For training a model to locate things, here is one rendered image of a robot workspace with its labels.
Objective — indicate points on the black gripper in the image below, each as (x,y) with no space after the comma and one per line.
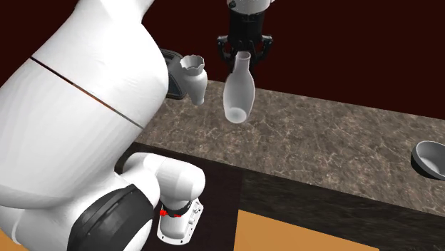
(246,27)

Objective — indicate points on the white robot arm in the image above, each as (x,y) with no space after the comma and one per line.
(76,114)

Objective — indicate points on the white bottle vase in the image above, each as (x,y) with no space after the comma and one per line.
(239,90)

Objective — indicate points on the white vase with scalloped rim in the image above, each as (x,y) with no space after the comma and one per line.
(194,81)

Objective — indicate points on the grey bowl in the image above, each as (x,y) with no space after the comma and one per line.
(431,158)

